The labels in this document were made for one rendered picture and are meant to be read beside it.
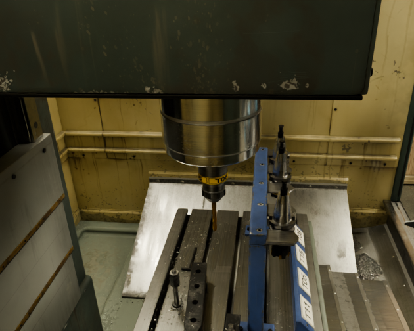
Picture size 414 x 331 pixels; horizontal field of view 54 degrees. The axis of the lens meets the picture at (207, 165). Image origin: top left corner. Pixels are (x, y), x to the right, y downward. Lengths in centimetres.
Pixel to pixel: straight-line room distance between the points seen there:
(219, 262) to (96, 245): 83
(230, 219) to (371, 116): 70
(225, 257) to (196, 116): 86
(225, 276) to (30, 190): 64
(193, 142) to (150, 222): 123
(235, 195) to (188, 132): 125
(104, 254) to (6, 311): 104
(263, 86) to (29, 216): 65
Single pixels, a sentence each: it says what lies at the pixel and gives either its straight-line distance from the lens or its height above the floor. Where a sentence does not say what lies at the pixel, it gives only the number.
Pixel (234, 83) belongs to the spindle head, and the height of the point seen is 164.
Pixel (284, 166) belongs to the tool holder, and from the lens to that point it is 114.
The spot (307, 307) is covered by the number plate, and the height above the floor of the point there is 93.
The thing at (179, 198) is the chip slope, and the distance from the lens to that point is 184.
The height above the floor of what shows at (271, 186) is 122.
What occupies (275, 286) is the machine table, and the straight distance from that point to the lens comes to 128.
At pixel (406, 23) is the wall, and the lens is 170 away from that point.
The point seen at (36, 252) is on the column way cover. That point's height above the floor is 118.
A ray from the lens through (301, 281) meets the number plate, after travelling 124.
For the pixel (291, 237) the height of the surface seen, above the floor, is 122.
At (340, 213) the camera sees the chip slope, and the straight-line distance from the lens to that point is 181.
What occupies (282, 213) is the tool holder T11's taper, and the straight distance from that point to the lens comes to 95.
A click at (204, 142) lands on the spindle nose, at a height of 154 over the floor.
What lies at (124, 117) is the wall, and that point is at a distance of 183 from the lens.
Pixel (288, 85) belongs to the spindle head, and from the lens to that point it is 50.
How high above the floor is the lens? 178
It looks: 27 degrees down
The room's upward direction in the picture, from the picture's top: 2 degrees counter-clockwise
